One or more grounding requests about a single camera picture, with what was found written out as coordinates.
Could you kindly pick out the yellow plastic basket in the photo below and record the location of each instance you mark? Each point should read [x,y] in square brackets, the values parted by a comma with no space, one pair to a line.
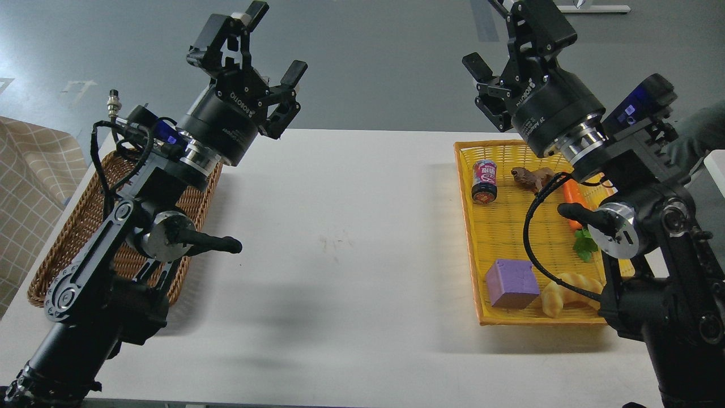
[494,230]

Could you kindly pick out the orange toy carrot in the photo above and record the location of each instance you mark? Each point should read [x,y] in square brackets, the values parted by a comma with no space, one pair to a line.
[583,245]

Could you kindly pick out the toy croissant bread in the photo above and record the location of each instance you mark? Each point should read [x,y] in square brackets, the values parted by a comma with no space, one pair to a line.
[555,297]

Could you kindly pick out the purple cube block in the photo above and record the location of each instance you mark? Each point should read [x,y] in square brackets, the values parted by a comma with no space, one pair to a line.
[511,283]

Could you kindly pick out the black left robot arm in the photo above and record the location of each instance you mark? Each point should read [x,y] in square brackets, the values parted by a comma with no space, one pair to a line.
[115,290]

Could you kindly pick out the small soda can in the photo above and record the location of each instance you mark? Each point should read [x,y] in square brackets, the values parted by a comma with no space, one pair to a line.
[484,185]

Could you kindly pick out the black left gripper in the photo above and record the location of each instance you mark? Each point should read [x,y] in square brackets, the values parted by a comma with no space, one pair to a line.
[223,120]

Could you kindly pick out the brown toy lion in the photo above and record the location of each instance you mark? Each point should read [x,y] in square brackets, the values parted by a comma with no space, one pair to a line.
[532,181]

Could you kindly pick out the beige checkered cloth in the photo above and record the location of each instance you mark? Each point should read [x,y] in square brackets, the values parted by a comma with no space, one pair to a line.
[41,169]

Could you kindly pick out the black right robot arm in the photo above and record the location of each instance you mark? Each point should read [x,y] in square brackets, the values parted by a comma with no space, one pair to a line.
[663,284]

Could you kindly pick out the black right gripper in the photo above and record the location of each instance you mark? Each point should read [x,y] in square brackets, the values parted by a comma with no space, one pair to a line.
[550,101]

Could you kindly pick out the brown wicker basket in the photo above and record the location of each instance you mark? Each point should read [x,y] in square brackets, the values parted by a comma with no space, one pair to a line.
[86,217]

